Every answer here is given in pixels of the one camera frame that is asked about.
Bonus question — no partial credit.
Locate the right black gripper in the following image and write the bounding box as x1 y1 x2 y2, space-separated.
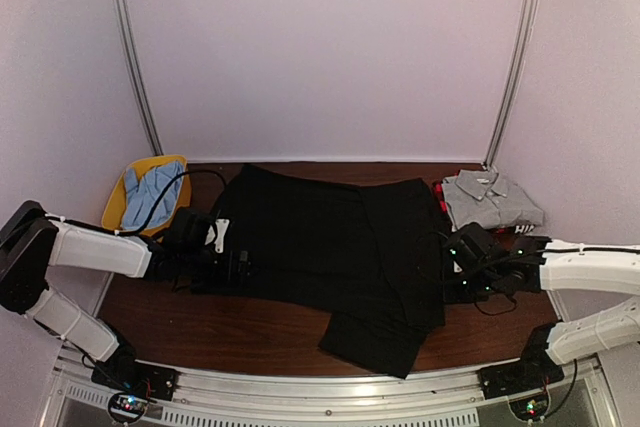
437 269 500 306

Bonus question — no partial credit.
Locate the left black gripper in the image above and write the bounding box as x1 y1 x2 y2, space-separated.
180 246 261 284

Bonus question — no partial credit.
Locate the grey shirt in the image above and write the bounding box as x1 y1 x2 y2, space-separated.
441 170 545 230

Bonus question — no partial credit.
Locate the black long sleeve shirt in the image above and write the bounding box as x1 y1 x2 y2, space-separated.
198 165 445 378

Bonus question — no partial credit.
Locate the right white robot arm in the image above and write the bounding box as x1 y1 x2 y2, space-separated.
442 230 639 389

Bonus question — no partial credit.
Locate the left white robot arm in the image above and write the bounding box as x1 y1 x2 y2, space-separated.
1 201 252 391

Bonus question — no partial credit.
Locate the black printed folded shirt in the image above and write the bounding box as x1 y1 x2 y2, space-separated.
431 181 546 238

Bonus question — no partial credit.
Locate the light blue shirt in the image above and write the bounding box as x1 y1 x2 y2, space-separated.
120 161 184 231

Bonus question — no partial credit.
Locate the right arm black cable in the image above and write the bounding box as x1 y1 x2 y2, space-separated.
417 230 519 317

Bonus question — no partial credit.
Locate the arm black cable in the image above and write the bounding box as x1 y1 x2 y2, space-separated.
117 169 229 238
417 230 519 317

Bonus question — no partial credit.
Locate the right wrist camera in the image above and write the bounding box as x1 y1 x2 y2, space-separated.
444 222 507 278

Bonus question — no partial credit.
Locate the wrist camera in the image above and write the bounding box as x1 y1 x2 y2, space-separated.
444 222 507 278
162 207 231 254

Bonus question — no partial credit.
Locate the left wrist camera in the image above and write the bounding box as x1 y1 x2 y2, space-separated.
162 207 231 254

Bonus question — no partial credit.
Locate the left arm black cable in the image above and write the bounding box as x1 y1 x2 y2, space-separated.
117 169 229 238

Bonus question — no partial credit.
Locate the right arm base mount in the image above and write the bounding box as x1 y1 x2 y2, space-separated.
478 323 565 423

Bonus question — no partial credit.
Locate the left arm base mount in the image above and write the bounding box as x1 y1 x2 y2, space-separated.
75 331 178 426

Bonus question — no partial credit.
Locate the front aluminium rail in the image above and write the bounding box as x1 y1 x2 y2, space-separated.
35 347 623 426

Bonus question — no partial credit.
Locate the right aluminium frame post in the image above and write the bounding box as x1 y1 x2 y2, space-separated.
483 0 539 170

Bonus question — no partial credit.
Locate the aluminium frame post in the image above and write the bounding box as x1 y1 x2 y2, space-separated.
483 0 539 170
113 0 164 156

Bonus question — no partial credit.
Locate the left aluminium frame post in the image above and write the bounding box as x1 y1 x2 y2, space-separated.
113 0 164 156

